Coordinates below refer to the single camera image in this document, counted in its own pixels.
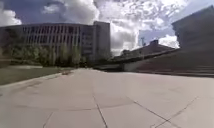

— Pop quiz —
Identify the row of trees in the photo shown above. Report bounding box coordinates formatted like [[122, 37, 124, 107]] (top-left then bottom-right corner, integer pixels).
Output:
[[0, 43, 93, 68]]

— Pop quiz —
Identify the dark hedge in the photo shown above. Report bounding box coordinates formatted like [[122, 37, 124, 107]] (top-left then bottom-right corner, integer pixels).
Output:
[[92, 62, 124, 73]]

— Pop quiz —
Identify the grass strip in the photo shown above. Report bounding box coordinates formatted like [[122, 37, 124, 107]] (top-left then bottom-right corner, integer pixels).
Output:
[[0, 66, 74, 87]]

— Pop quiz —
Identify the pale concrete kerb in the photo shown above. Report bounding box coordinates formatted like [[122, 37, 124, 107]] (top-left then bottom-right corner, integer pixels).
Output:
[[0, 69, 78, 93]]

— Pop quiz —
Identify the large grey curved building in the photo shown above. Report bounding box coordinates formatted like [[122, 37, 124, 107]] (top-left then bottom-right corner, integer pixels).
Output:
[[0, 20, 112, 68]]

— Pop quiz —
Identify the sloped wall with steps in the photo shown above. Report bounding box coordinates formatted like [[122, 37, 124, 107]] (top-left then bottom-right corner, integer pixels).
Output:
[[123, 48, 214, 79]]

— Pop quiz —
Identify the low building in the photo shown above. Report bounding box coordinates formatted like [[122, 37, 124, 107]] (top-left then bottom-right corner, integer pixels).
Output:
[[109, 39, 179, 64]]

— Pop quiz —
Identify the grey concrete slab plaza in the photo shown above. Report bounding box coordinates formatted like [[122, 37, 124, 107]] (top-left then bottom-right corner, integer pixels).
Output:
[[0, 68, 214, 128]]

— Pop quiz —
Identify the dark tall building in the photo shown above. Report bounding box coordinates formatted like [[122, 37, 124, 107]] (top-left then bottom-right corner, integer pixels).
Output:
[[170, 4, 214, 51]]

